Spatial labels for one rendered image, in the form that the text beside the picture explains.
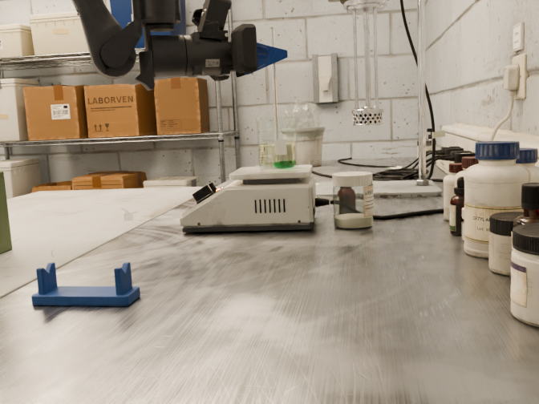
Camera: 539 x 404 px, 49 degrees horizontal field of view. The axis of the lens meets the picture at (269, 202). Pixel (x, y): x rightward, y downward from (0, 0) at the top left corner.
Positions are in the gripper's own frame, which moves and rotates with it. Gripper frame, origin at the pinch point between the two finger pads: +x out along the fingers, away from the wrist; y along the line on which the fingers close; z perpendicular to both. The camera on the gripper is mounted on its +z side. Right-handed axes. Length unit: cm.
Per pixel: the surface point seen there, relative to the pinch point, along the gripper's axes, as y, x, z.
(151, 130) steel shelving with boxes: 241, 13, -14
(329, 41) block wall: 214, 108, 29
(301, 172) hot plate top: -5.9, 2.9, -17.4
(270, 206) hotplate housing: -4.3, -1.6, -22.1
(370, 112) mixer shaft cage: 23.7, 29.9, -9.4
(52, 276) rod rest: -24.3, -31.4, -23.9
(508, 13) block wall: 22, 62, 10
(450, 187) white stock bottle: -10.9, 24.5, -20.8
